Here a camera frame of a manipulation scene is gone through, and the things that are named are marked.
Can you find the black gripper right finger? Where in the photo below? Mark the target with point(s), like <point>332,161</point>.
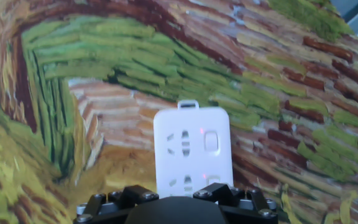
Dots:
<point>244,205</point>

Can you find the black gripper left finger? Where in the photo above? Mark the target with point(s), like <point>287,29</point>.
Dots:
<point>113,205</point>

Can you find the white power strip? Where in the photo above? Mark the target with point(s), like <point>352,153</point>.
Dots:
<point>191,146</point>

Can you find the painted wheat field cloth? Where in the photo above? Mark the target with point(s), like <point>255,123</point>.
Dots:
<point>104,77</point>

